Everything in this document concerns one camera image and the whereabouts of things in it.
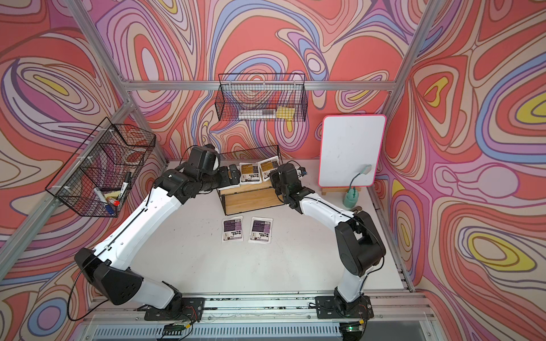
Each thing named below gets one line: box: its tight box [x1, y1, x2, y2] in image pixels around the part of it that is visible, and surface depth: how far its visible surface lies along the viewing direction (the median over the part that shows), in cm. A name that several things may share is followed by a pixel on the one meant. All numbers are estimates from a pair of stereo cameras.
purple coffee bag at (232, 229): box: [221, 215, 244, 242], surface depth 94 cm
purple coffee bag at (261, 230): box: [248, 216, 274, 244], surface depth 94 cm
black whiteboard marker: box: [118, 171, 132, 200], surface depth 70 cm
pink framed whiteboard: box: [318, 114, 387, 188], surface depth 96 cm
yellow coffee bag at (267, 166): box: [257, 155, 280, 182], surface depth 93 cm
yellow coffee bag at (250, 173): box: [238, 161, 263, 185], surface depth 92 cm
